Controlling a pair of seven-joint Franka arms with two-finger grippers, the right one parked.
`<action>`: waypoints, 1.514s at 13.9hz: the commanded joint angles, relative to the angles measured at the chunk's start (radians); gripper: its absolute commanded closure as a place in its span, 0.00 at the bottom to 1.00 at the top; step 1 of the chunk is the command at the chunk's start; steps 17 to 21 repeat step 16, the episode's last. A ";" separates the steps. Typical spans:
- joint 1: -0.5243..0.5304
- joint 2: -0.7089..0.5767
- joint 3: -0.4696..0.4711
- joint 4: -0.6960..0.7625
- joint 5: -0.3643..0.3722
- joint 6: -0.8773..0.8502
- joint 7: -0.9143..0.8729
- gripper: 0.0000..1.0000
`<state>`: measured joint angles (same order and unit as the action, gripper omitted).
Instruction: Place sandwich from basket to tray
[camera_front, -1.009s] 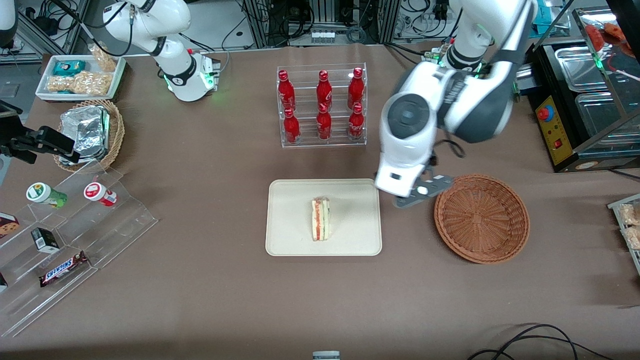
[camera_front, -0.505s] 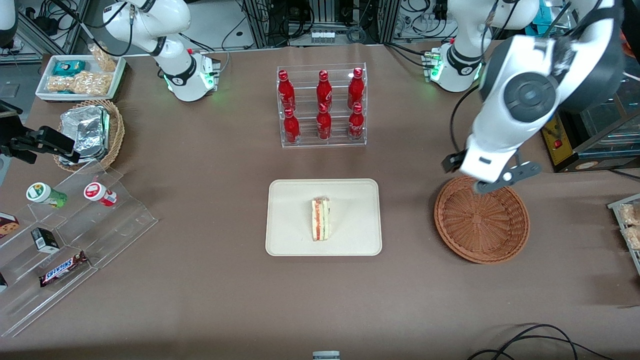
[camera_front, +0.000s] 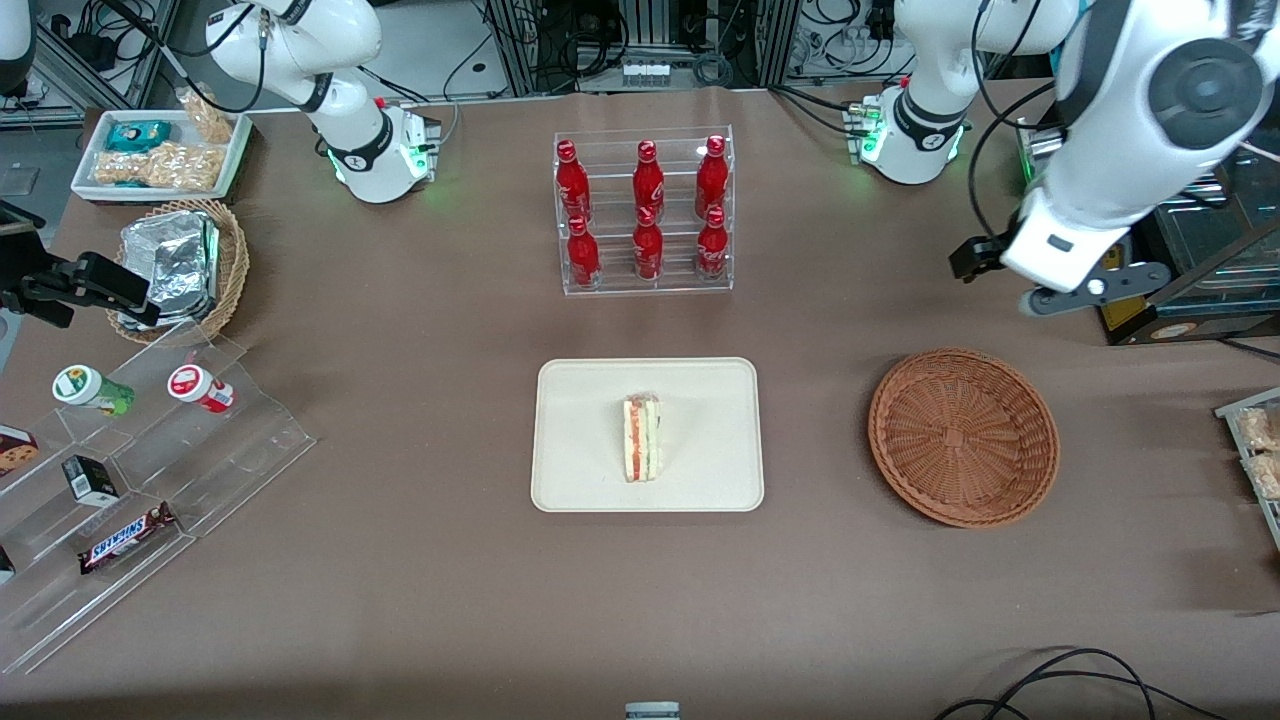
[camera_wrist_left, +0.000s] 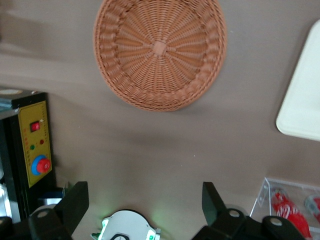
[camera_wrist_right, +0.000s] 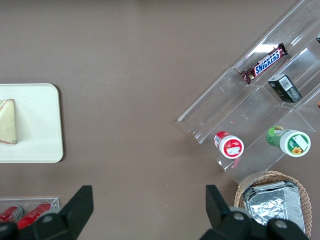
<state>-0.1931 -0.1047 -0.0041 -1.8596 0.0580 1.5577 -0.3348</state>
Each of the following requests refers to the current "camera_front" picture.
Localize black food warmer yellow panel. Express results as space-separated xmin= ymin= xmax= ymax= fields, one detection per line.
xmin=1075 ymin=130 xmax=1280 ymax=347

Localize small clear bag of nuts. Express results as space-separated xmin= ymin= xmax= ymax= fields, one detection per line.
xmin=177 ymin=88 xmax=237 ymax=147

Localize cream rectangular serving tray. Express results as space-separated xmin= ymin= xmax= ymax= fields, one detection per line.
xmin=530 ymin=357 xmax=766 ymax=514

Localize steel pan in warmer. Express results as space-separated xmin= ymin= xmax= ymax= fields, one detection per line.
xmin=1150 ymin=200 xmax=1280 ymax=293

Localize green lidded drink cup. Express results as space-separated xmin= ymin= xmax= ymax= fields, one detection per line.
xmin=52 ymin=364 xmax=136 ymax=418

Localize clear acrylic bottle rack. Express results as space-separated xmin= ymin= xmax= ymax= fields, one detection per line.
xmin=553 ymin=125 xmax=734 ymax=297

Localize small black carton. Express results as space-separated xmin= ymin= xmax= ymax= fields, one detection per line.
xmin=62 ymin=455 xmax=121 ymax=507

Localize large clear bag of nuts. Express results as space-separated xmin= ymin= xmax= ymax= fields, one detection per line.
xmin=94 ymin=140 xmax=223 ymax=193

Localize teal snack packet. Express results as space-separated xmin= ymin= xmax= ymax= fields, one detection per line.
xmin=105 ymin=120 xmax=173 ymax=153

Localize triangle sandwich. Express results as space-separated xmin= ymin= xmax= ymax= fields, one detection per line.
xmin=621 ymin=391 xmax=664 ymax=485

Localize red lidded drink cup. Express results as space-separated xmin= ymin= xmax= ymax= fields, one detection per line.
xmin=167 ymin=364 xmax=237 ymax=415

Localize clear acrylic stepped stand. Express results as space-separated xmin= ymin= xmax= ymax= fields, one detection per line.
xmin=0 ymin=320 xmax=318 ymax=677

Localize small tan wicker basket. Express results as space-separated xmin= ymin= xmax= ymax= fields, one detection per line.
xmin=105 ymin=198 xmax=251 ymax=347

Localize white wire snack rack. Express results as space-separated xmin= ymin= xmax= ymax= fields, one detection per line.
xmin=1213 ymin=387 xmax=1280 ymax=551

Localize brown cookie box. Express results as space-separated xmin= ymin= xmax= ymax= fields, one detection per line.
xmin=0 ymin=425 xmax=41 ymax=478

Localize Snickers chocolate bar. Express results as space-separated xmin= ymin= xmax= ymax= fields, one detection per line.
xmin=78 ymin=502 xmax=179 ymax=576

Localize round brown wicker basket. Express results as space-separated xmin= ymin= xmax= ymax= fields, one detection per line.
xmin=868 ymin=347 xmax=1061 ymax=529

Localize black cable on table edge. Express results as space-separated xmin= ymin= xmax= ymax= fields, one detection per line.
xmin=985 ymin=670 xmax=1233 ymax=720
xmin=935 ymin=647 xmax=1161 ymax=720

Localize red cola bottle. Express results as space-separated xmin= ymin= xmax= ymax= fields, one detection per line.
xmin=632 ymin=207 xmax=665 ymax=282
xmin=566 ymin=215 xmax=602 ymax=290
xmin=696 ymin=205 xmax=730 ymax=282
xmin=694 ymin=135 xmax=729 ymax=221
xmin=632 ymin=140 xmax=666 ymax=223
xmin=555 ymin=140 xmax=592 ymax=223

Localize silver foil wrapped package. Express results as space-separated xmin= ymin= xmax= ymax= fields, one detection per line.
xmin=118 ymin=212 xmax=221 ymax=323

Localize white rectangular snack tray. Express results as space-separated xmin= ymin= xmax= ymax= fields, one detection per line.
xmin=70 ymin=108 xmax=253 ymax=206

